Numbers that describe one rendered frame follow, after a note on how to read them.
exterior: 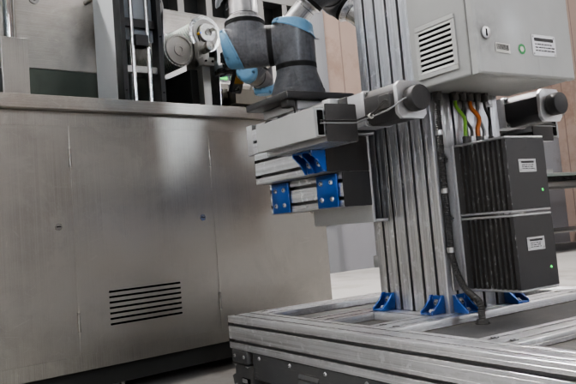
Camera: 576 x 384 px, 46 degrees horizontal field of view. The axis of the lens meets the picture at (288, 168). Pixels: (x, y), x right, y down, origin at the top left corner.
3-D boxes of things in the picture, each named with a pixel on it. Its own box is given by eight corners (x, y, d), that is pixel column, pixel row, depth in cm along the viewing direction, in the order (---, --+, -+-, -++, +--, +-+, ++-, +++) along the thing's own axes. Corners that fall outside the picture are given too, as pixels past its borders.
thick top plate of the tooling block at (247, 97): (236, 103, 273) (235, 87, 273) (183, 120, 303) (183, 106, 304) (267, 105, 283) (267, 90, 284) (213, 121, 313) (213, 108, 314)
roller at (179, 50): (167, 63, 259) (165, 32, 260) (135, 77, 278) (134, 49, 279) (195, 65, 266) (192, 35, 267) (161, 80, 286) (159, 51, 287)
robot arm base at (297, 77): (336, 94, 191) (333, 60, 192) (291, 93, 183) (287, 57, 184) (306, 105, 204) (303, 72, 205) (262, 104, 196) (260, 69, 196)
